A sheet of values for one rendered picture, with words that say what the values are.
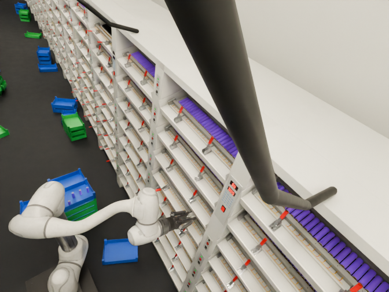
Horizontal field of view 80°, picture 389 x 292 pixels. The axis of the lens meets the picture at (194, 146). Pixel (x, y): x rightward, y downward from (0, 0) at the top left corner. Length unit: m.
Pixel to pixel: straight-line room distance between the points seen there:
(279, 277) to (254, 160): 0.91
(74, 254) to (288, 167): 1.52
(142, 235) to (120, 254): 1.21
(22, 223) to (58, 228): 0.16
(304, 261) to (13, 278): 2.20
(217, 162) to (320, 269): 0.53
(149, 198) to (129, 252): 1.34
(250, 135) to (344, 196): 0.68
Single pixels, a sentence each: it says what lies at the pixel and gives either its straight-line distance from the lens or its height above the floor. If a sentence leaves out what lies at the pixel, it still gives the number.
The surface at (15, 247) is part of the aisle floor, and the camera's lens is 2.68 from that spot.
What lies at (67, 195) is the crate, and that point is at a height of 0.40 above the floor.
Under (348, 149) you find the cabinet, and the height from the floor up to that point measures 1.75.
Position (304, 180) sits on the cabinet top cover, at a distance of 0.78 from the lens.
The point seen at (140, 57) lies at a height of 1.56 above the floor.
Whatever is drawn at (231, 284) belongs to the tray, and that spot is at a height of 0.97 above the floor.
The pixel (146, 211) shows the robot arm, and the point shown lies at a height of 1.24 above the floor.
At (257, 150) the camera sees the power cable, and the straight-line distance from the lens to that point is 0.18.
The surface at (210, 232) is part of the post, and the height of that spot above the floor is 1.15.
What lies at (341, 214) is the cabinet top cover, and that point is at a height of 1.75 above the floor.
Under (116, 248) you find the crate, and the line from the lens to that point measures 2.46.
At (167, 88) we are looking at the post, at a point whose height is 1.62.
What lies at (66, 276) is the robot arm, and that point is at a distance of 1.83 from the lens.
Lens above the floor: 2.21
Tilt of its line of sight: 39 degrees down
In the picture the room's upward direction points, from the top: 14 degrees clockwise
